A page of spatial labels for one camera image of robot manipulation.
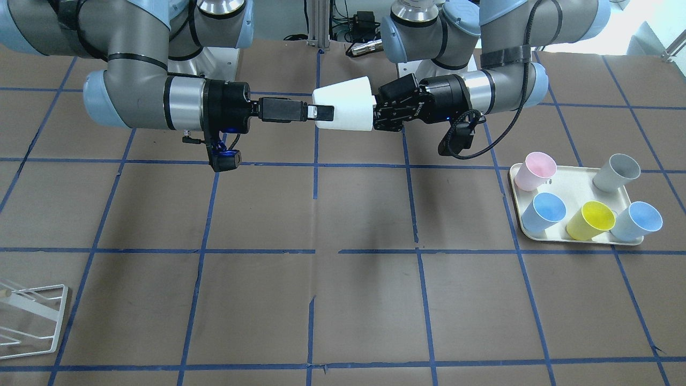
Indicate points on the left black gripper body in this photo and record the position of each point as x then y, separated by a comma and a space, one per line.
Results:
442, 97

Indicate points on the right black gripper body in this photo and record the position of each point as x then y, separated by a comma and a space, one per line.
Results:
231, 105

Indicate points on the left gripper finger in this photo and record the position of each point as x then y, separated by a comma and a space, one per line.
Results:
403, 92
389, 118

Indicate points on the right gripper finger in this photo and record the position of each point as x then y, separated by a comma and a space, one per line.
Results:
283, 110

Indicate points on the white plastic cup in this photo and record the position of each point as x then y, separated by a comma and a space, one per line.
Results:
353, 105

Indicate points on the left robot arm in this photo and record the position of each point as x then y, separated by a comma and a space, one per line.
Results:
482, 51

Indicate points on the pink plastic cup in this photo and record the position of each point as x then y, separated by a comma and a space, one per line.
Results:
537, 169

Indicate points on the blue cup near pink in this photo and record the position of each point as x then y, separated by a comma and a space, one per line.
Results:
545, 210

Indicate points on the grey plastic cup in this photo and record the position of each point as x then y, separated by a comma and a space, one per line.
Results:
619, 170

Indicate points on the yellow plastic cup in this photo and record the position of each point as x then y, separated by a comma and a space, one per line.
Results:
593, 218

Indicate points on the blue cup tray end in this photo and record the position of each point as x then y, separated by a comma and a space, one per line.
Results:
637, 220

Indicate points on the cream plastic tray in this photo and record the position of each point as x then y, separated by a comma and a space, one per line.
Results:
574, 186

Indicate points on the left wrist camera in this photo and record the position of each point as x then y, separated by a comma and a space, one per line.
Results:
460, 134

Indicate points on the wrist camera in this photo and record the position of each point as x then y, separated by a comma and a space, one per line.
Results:
220, 157
460, 134

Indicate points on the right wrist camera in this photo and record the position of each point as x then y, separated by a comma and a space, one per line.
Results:
220, 157

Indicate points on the aluminium frame post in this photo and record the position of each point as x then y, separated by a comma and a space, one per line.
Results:
318, 21

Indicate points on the white wire cup rack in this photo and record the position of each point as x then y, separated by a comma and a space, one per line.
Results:
31, 319

